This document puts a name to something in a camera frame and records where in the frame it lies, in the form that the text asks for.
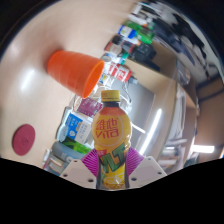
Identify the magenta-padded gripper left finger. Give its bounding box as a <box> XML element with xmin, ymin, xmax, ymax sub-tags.
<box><xmin>59</xmin><ymin>148</ymin><xmax>101</xmax><ymax>190</ymax></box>

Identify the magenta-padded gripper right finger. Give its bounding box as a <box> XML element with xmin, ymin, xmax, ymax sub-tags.
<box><xmin>125</xmin><ymin>146</ymin><xmax>168</xmax><ymax>190</ymax></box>

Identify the yellow drink bottle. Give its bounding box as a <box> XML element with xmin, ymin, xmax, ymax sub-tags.
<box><xmin>91</xmin><ymin>89</ymin><xmax>133</xmax><ymax>191</ymax></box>

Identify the green glass bottle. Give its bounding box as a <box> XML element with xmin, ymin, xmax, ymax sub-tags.
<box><xmin>62</xmin><ymin>137</ymin><xmax>94</xmax><ymax>154</ymax></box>

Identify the white LED light bar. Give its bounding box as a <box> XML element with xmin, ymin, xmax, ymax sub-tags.
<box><xmin>191</xmin><ymin>144</ymin><xmax>216</xmax><ymax>154</ymax></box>
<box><xmin>139</xmin><ymin>108</ymin><xmax>163</xmax><ymax>156</ymax></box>

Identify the white and blue carton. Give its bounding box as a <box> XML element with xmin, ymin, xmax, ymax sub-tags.
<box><xmin>56</xmin><ymin>111</ymin><xmax>93</xmax><ymax>145</ymax></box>

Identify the flat round red coaster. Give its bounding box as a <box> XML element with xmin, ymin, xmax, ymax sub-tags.
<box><xmin>12</xmin><ymin>123</ymin><xmax>37</xmax><ymax>157</ymax></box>

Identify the magenta snack packet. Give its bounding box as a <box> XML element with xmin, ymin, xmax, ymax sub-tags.
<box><xmin>77</xmin><ymin>97</ymin><xmax>104</xmax><ymax>118</ymax></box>

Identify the orange plastic cup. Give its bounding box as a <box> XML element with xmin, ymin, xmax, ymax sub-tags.
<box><xmin>46</xmin><ymin>49</ymin><xmax>106</xmax><ymax>99</ymax></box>

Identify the red and white canister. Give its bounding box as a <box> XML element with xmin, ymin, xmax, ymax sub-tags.
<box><xmin>105</xmin><ymin>62</ymin><xmax>133</xmax><ymax>83</ymax></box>

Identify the green plastic container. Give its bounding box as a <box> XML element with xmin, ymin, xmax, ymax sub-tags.
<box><xmin>131</xmin><ymin>21</ymin><xmax>156</xmax><ymax>45</ymax></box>

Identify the white bottle with blue label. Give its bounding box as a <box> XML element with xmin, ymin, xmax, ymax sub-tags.
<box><xmin>118</xmin><ymin>24</ymin><xmax>138</xmax><ymax>40</ymax></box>

